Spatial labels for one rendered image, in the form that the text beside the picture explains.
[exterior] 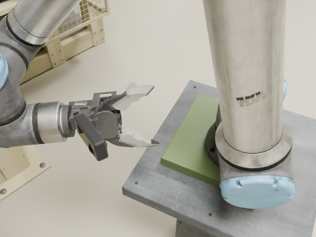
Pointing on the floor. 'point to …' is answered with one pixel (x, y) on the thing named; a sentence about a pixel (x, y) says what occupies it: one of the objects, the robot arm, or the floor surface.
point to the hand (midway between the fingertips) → (158, 118)
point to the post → (12, 161)
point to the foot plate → (32, 171)
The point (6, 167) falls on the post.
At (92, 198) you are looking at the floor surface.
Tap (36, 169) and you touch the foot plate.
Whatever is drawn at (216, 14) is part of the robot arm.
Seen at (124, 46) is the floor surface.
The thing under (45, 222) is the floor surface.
